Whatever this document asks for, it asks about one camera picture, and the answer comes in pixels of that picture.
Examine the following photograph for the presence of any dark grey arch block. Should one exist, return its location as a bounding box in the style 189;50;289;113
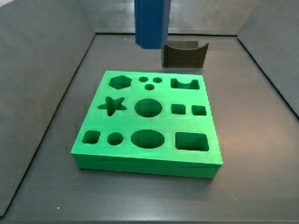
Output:
162;40;209;68

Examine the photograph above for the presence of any blue hexagonal prism peg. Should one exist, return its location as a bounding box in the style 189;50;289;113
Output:
134;0;170;49

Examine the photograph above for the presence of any green shape sorting block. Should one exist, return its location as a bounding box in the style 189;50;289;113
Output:
70;71;223;179

